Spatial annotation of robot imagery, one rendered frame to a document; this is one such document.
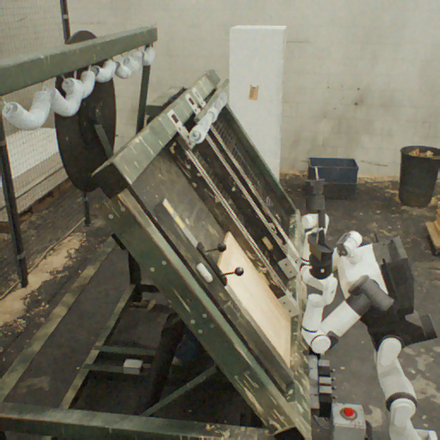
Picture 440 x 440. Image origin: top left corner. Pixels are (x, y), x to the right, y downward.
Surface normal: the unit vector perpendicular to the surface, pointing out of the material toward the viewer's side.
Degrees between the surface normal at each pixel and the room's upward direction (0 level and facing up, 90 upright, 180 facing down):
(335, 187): 90
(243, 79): 90
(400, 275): 90
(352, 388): 0
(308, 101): 90
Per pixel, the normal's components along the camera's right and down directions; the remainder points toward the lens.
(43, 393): 0.00, -0.92
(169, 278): -0.13, 0.40
